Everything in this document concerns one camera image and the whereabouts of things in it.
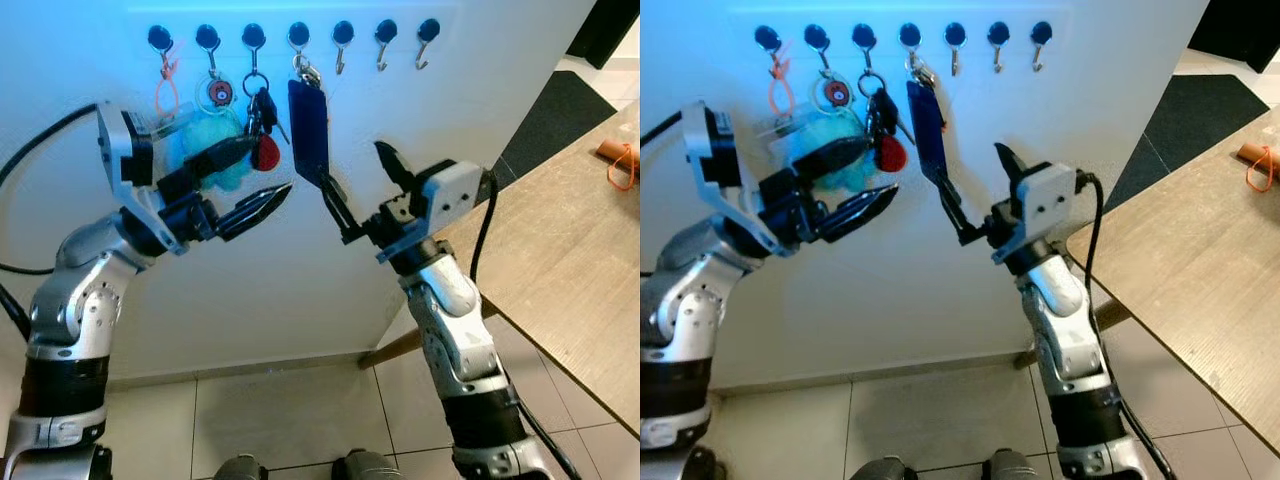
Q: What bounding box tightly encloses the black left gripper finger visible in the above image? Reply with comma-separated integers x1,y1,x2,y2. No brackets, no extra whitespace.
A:
829,186,902,242
217,182,294,242
196,136,259,178
807,137,870,178

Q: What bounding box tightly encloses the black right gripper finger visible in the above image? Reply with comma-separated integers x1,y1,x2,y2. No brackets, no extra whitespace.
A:
374,142,417,200
993,143,1032,200
319,171,368,246
934,175,987,247

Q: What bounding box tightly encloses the black card holder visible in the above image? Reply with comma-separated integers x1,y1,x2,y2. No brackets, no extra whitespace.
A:
905,80,950,188
287,78,332,184

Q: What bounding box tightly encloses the black keys red tag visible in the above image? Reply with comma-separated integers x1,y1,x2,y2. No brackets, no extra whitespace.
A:
242,70,292,173
859,70,912,175

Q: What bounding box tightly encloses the teal fluffy pompom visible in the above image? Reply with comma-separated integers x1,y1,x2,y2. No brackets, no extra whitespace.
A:
163,108,253,193
774,108,867,193

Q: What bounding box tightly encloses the orange plastic loop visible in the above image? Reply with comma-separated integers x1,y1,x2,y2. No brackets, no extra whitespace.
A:
767,43,797,117
154,45,182,117

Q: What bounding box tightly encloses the dark blue carpet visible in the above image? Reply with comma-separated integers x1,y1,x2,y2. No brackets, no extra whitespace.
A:
498,69,618,183
1128,74,1273,193

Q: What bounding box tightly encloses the light wooden table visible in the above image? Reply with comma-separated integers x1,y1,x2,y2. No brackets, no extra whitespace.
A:
1010,85,1280,458
358,98,641,438

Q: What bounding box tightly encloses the dark right robot foot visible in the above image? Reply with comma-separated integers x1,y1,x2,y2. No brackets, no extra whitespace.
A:
332,449,402,480
979,449,1047,480

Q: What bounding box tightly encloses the dark robot foot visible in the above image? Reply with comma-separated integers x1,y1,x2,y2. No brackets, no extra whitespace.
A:
849,454,907,480
979,449,1047,480
214,454,268,480
332,449,402,480

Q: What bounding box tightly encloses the dark left robot foot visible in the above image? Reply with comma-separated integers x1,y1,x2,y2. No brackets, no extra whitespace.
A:
214,454,268,480
849,454,907,480

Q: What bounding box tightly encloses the round clear red keychain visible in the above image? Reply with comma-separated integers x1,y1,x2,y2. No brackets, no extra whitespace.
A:
196,66,237,112
814,64,855,111

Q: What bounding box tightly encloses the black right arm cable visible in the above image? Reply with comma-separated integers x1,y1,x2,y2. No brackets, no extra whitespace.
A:
1074,171,1180,480
468,168,584,480

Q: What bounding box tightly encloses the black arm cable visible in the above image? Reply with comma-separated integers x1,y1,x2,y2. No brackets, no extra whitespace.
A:
1074,171,1180,480
640,111,692,147
0,102,102,343
468,168,584,480

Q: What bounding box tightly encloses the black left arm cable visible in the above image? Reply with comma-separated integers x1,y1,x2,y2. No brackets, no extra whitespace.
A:
640,111,692,147
0,102,102,343

